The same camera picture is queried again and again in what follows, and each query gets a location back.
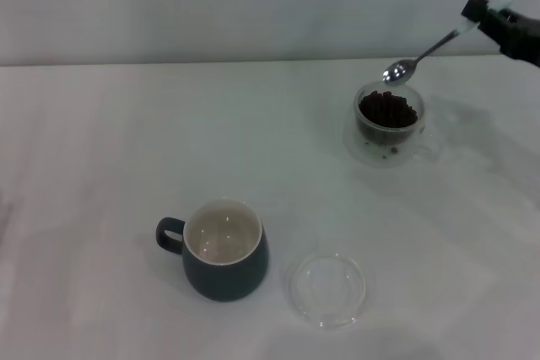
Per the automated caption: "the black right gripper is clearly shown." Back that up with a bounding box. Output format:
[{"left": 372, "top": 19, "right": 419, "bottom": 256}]
[{"left": 460, "top": 0, "right": 540, "bottom": 67}]

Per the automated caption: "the double-wall glass cup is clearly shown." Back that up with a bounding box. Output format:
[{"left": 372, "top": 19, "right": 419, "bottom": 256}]
[{"left": 344, "top": 80, "right": 438, "bottom": 169}]

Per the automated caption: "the dark blue ceramic mug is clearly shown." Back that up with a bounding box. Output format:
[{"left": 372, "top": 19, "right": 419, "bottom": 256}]
[{"left": 155, "top": 197, "right": 270, "bottom": 304}]

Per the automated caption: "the clear glass saucer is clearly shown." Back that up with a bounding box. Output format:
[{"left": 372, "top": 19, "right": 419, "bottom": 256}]
[{"left": 286, "top": 251, "right": 367, "bottom": 330}]

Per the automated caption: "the metal spoon with blue handle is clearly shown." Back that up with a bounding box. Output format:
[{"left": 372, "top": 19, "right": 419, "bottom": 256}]
[{"left": 381, "top": 0, "right": 515, "bottom": 86}]

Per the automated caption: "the pile of coffee beans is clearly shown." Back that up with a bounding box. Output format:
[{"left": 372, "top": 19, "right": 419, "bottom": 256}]
[{"left": 358, "top": 89, "right": 419, "bottom": 146}]

